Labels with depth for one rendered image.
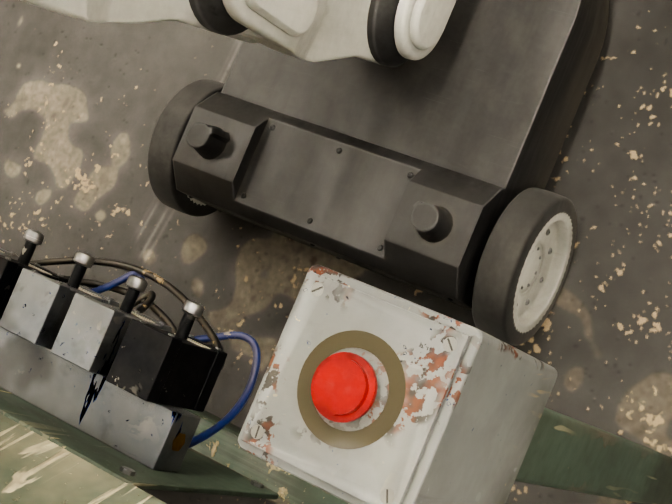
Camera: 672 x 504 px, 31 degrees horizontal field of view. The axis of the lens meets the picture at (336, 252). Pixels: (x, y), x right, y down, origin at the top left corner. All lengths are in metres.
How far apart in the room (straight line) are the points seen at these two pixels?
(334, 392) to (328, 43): 0.77
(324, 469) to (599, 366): 0.95
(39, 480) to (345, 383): 0.31
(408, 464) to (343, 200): 0.92
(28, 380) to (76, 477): 0.17
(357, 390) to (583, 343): 0.97
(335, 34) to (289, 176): 0.27
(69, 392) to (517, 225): 0.64
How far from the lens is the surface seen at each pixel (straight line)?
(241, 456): 1.59
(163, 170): 1.74
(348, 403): 0.69
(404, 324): 0.69
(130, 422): 1.01
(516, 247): 1.47
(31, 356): 1.07
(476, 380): 0.70
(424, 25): 1.49
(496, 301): 1.48
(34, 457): 0.94
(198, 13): 1.19
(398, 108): 1.61
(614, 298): 1.63
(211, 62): 1.98
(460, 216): 1.48
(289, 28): 1.25
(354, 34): 1.45
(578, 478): 1.12
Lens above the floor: 1.57
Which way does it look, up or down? 62 degrees down
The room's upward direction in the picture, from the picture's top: 63 degrees counter-clockwise
